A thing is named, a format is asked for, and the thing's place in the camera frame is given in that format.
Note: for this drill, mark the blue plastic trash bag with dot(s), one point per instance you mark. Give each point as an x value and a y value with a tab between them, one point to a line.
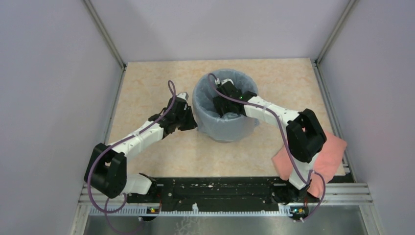
220	123

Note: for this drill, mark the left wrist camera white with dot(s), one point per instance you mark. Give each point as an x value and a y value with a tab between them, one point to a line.
182	98

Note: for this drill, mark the right aluminium frame post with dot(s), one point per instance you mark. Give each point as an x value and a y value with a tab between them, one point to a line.
335	31

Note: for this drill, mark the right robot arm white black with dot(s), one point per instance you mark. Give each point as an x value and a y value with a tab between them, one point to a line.
302	134

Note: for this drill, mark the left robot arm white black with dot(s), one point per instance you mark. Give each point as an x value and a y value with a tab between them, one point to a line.
107	169

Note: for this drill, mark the aluminium frame post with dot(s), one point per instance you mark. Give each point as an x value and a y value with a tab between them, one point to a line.
335	31
104	33

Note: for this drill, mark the left aluminium frame post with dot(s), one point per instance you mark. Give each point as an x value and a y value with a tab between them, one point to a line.
104	33

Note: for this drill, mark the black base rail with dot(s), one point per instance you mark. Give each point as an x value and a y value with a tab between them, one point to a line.
221	194

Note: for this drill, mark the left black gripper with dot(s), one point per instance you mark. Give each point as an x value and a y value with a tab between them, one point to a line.
192	123

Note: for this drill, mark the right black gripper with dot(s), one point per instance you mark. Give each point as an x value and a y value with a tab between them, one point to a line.
219	103

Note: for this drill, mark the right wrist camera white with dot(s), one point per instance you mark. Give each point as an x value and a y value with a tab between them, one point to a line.
219	82

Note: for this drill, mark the pink cloth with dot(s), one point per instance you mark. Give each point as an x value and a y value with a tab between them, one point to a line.
328	163

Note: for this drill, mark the grey slotted cable duct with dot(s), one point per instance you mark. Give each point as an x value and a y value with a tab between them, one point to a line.
145	211

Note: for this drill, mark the grey plastic trash bin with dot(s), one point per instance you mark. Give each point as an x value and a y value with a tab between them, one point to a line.
227	129

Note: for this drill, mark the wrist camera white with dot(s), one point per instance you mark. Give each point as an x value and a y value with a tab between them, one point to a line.
219	82
182	98

